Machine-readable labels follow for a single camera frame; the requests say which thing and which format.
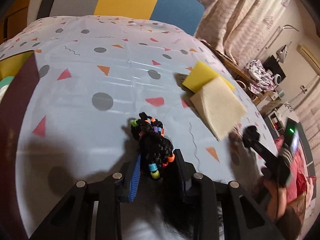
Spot black beaded hair wig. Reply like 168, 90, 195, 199
122, 112, 197, 239

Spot black scrunchie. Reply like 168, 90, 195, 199
242, 125, 260, 148

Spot beige knitted cloth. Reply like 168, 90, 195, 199
190, 77, 247, 140

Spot person right hand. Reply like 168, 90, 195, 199
258, 167, 287, 221

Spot pink fluffy cushion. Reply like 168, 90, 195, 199
278, 143, 316, 208

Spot pile of clothes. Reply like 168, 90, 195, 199
244, 60, 275, 94

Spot white round fan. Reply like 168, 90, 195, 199
272, 74, 282, 86

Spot yellow sponge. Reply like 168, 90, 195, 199
182, 61, 235, 93

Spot black monitor screen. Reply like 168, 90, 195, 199
263, 55, 286, 81

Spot patterned white tablecloth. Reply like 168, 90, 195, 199
1, 16, 264, 236

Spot maroon gold gift box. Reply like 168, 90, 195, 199
1, 51, 40, 239

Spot pink patterned curtain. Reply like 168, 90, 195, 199
196, 0, 290, 67

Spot multicolour striped chair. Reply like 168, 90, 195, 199
36, 0, 204, 36

